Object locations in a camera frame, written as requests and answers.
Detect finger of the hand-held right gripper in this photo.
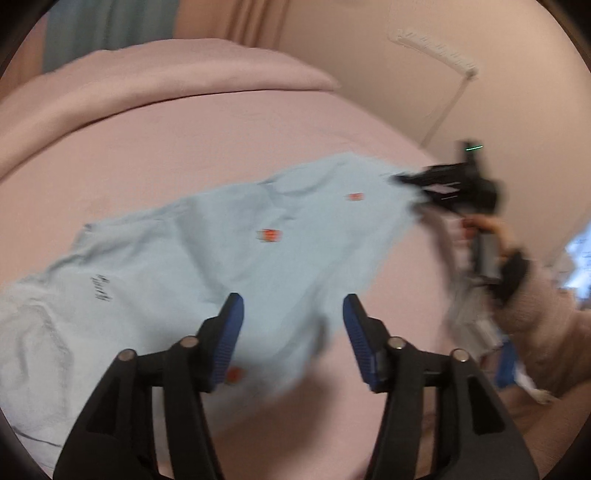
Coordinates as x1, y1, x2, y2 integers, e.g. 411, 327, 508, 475
392, 170, 431, 191

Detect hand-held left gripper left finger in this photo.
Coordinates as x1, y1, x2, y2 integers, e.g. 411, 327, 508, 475
53, 293, 245, 480

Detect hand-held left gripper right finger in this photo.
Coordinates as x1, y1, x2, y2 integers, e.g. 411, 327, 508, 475
342, 294, 541, 480

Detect light blue pants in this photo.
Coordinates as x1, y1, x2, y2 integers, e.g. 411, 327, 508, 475
0, 152, 419, 467

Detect person's right forearm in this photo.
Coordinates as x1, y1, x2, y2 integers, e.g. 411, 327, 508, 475
493, 263, 591, 398

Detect person's right hand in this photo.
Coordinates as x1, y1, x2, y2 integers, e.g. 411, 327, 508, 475
462, 215, 533, 306

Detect pink bed sheet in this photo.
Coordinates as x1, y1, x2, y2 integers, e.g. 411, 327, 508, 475
0, 83, 591, 480

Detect bright window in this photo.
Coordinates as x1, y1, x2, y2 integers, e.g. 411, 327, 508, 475
556, 231, 591, 298

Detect blue object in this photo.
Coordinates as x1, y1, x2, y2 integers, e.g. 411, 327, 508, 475
496, 339, 519, 389

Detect pink curtain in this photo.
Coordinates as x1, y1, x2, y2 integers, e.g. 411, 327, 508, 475
173, 0, 293, 49

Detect pink duvet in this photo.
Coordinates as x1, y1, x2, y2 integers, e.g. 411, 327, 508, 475
0, 39, 342, 178

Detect blue curtain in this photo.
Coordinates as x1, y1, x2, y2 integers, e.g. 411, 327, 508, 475
44, 0, 181, 73

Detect white cord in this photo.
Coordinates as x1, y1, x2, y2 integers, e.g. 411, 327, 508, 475
422, 76, 468, 149

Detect white wall rack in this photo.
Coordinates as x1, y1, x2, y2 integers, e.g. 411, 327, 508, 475
396, 28, 479, 80

